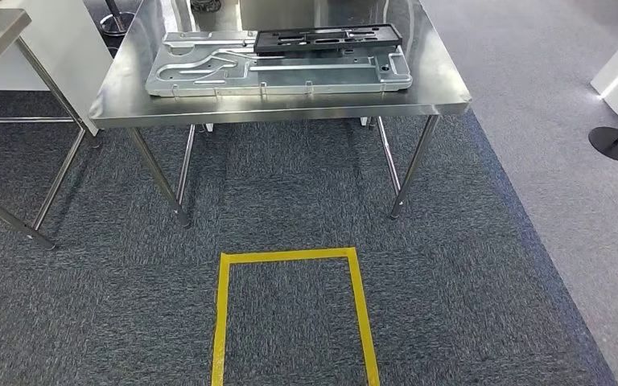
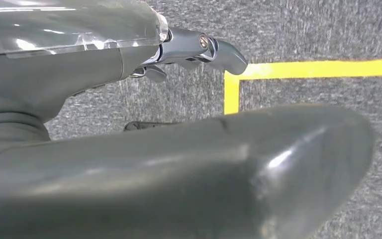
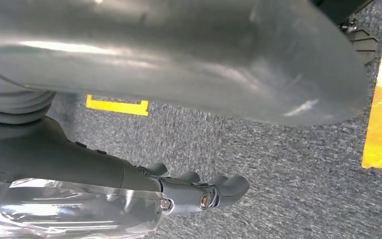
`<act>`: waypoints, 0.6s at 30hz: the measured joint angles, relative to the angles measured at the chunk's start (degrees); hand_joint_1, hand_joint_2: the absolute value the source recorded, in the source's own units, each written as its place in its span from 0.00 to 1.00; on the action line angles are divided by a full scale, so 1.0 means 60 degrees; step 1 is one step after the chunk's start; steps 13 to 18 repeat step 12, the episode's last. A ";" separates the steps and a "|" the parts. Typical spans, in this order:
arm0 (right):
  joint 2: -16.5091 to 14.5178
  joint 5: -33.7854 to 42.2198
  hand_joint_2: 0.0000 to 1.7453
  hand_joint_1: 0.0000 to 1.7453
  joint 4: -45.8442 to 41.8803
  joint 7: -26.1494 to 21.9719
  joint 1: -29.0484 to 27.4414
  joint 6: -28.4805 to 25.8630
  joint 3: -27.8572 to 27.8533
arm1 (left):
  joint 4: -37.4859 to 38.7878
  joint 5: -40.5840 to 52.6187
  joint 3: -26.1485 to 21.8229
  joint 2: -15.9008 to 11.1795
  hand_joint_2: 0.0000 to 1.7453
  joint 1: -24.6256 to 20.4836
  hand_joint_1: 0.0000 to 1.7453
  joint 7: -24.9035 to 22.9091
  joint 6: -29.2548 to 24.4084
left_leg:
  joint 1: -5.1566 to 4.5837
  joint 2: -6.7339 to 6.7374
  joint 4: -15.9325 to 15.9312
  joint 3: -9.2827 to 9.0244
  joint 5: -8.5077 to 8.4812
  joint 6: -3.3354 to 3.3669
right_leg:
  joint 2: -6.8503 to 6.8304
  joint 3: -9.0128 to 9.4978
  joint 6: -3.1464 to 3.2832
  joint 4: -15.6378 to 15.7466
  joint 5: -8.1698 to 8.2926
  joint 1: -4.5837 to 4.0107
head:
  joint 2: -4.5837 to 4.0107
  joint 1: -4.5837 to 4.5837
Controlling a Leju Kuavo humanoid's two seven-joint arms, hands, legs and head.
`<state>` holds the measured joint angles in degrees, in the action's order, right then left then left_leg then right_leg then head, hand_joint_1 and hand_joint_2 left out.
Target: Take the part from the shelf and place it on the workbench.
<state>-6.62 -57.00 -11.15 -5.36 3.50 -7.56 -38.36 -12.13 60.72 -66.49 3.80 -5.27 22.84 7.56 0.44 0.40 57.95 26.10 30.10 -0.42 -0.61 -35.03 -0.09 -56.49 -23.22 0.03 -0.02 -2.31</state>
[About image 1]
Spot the black plastic frame part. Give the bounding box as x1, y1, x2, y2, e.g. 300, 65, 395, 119
253, 23, 403, 55

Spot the aluminium fixture plate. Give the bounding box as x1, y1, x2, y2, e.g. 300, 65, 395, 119
145, 29, 414, 99

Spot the yellow floor tape outline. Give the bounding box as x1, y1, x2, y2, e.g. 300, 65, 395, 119
211, 246, 381, 386

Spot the white panel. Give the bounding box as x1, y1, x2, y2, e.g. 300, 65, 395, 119
0, 0, 113, 137

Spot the steel workbench table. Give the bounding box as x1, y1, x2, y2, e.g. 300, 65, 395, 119
87, 0, 472, 229

